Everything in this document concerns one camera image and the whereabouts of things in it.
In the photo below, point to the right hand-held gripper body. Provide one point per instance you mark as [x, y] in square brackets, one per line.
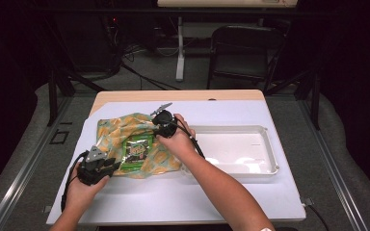
[165, 125]

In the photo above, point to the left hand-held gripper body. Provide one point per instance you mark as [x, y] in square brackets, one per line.
[91, 170]

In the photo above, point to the green snack packet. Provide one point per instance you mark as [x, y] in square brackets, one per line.
[136, 150]

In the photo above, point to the fruit-print cloth bag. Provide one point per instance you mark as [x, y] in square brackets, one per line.
[115, 128]

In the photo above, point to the white plastic tray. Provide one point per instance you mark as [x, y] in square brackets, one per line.
[237, 147]

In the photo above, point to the person's right hand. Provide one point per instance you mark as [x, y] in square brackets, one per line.
[179, 144]

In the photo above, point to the person's left hand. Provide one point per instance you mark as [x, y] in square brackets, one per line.
[82, 195]

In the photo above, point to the white table mat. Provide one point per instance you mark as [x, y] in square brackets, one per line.
[173, 199]

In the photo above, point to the white desk leg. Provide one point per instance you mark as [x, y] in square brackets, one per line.
[180, 57]

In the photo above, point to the black metal stand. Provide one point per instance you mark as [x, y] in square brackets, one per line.
[315, 102]
[53, 99]

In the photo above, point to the black folding chair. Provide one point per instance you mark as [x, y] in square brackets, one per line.
[247, 64]

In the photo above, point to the white desk top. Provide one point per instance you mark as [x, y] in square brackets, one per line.
[224, 3]

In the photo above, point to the metal floor rail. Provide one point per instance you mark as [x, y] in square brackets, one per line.
[334, 173]
[25, 173]

